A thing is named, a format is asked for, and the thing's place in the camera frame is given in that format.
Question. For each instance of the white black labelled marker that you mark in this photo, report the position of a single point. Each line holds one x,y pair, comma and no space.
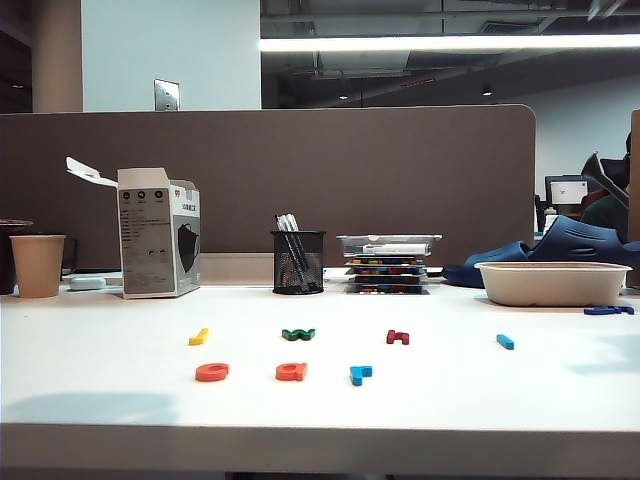
400,248

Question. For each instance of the orange letter a magnet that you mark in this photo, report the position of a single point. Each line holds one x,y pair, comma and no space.
291,372

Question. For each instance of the person in green shirt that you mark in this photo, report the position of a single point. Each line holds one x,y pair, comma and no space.
606,217

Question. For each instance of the red ceiling sign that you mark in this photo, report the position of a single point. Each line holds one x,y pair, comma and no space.
419,82

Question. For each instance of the letter magnet card sheet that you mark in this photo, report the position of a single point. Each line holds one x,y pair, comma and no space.
386,270
386,289
386,279
386,260

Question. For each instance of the dark round container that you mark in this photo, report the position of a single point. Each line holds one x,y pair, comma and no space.
6,260

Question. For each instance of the metal wall plate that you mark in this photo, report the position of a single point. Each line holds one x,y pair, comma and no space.
166,94

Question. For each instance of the yellow letter j magnet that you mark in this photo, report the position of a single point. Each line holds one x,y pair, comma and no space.
197,339

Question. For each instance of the clear plastic box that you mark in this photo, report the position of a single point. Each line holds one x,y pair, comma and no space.
390,239

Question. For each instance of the small white case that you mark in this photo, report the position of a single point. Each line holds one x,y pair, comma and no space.
88,283

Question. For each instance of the black computer monitor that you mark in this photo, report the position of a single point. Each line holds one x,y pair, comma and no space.
566,192

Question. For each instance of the orange letter c magnet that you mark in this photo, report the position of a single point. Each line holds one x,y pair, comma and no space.
211,373

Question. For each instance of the long ceiling light strip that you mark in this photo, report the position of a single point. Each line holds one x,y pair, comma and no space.
450,42

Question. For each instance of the brown desk partition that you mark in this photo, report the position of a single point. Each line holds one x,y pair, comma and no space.
300,175

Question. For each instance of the brown paper cup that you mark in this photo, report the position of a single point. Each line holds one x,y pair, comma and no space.
38,265

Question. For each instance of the light blue letter l magnet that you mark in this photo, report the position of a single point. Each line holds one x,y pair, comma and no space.
505,342

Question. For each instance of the white capped marker pen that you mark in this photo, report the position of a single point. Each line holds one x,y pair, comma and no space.
293,222
283,223

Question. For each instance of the dark office chair back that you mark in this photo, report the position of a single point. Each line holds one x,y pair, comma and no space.
600,172

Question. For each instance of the light blue letter r magnet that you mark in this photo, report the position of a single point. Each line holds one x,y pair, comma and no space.
357,376

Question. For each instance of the white face mask box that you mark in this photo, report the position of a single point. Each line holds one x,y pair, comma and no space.
149,240

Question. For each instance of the navy blue rubber slipper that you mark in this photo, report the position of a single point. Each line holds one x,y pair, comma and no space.
585,240
480,260

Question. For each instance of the beige pulp tray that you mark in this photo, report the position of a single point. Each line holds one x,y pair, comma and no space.
550,285

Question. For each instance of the green letter w magnet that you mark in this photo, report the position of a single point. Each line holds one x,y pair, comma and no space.
298,334

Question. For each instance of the dark blue letter m magnet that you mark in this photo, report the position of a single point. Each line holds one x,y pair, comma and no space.
626,310

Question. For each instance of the dark blue hooked letter magnet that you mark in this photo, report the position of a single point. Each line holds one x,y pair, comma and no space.
600,310

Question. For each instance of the black mesh pen holder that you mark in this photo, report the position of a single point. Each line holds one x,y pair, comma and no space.
298,265

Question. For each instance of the dark red letter h magnet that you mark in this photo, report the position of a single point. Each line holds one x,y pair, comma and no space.
397,339

